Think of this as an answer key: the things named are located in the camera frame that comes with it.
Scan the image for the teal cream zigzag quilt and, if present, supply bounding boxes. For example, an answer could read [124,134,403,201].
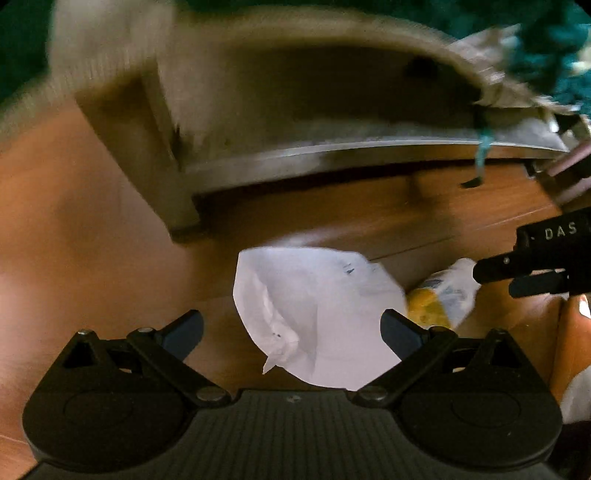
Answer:
[1,1,590,135]

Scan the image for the grey metal bed frame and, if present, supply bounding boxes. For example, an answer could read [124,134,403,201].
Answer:
[77,45,582,234]

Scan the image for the crumpled white paper bag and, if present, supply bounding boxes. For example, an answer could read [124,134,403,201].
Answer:
[232,247,407,391]

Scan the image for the white yellow plastic bottle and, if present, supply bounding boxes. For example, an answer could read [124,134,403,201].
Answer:
[407,258,481,330]

